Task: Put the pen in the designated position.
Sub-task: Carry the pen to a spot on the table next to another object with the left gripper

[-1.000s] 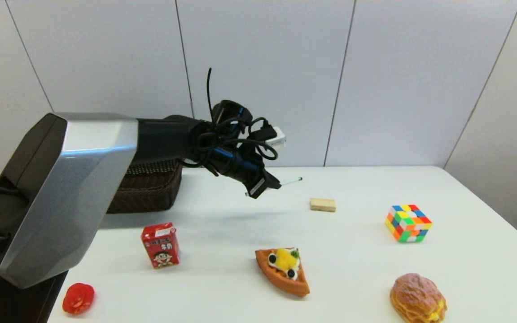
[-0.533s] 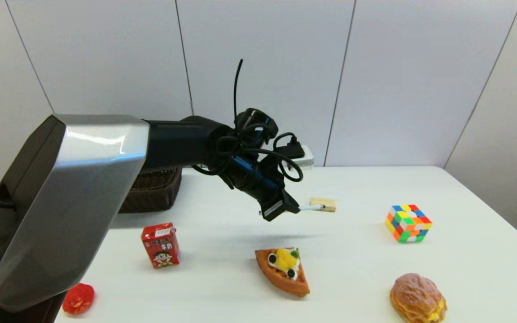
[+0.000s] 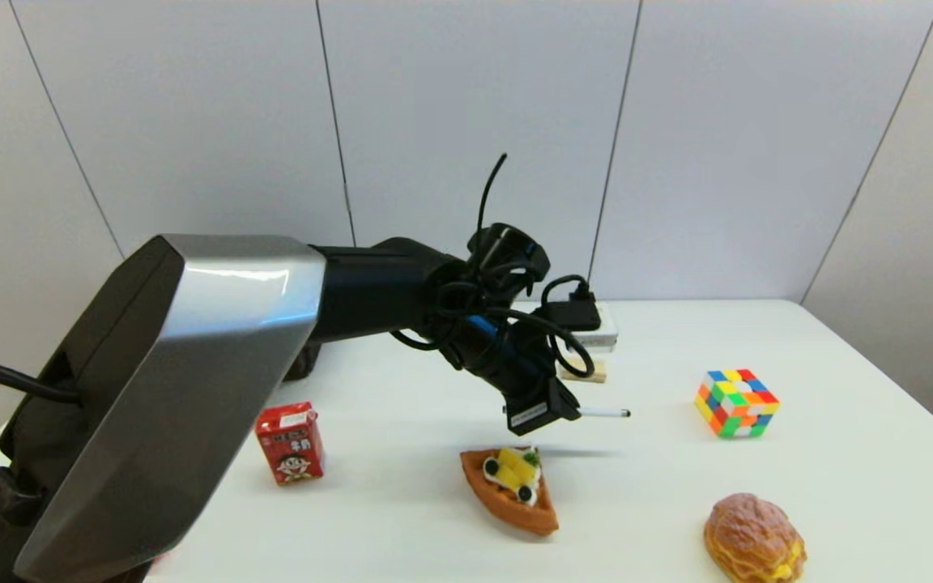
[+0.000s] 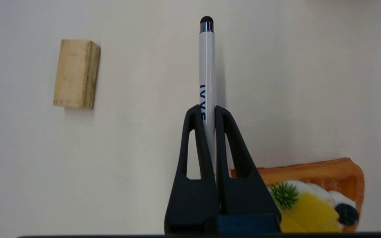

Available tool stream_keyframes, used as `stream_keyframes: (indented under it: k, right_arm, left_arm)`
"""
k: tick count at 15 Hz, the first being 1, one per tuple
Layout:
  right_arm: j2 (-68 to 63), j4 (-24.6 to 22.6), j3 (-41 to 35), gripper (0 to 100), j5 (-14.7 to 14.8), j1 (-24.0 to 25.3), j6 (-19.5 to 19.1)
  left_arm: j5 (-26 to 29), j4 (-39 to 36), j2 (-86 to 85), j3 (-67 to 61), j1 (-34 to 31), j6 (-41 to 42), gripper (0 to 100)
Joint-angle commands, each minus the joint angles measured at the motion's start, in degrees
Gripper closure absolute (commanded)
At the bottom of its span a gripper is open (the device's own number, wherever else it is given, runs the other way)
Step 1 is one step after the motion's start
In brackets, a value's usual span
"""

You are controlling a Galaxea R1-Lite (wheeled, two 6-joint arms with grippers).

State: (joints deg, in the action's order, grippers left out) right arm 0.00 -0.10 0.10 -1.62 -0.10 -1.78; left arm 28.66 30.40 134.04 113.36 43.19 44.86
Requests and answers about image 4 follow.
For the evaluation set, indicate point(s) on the toy fruit waffle slice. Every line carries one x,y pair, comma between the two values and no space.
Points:
309,205

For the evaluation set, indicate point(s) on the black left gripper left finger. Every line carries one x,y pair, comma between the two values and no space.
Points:
192,198

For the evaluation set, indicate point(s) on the small wooden block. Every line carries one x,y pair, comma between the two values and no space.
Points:
74,74

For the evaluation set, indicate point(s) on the white stylus pen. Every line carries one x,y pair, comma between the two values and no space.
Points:
207,59

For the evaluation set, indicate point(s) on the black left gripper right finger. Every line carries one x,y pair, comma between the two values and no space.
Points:
243,198

